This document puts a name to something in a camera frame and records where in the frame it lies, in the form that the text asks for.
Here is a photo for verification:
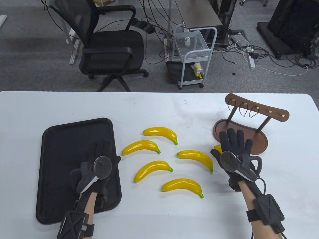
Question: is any person's left hand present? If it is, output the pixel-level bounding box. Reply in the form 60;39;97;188
75;138;122;207

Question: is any person's right hand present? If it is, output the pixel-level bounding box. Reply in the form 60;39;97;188
211;128;257;192

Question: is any person's left forearm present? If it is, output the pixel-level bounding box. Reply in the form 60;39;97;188
81;192;97;239

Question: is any grey handheld controller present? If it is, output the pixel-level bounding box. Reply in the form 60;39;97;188
70;156;112;193
220;151;262;182

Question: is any brown wooden hook stand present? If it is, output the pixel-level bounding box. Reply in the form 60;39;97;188
213;93;290;155

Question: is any black plastic tray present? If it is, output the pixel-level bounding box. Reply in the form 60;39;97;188
36;118;122;225

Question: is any yellow white bottle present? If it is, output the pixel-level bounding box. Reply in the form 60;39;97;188
191;62;204;79

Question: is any white utility cart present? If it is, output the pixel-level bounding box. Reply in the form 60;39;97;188
172;24;218;90

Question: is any black mesh bin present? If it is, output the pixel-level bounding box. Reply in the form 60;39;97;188
166;60;183;84

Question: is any black office chair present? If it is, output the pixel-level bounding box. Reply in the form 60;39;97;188
49;0;149;92

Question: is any metal floor box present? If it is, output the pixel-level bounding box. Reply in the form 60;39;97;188
228;30;247;48

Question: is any black equipment base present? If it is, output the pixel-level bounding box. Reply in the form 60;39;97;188
257;0;319;59

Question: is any dark top side table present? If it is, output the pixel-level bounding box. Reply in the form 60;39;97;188
167;0;223;48

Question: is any cardboard box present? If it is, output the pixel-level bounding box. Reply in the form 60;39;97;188
93;0;116;7

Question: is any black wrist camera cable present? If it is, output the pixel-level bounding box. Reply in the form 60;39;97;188
255;176;288;239

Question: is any white floor cable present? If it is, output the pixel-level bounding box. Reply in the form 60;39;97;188
254;63;309;76

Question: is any tangle of black cables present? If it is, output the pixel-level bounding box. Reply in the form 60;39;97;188
221;37;319;75

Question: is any silver metal frame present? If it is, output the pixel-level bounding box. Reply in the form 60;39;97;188
66;15;81;65

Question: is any black metal desk frame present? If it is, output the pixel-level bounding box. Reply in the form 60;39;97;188
209;0;238;48

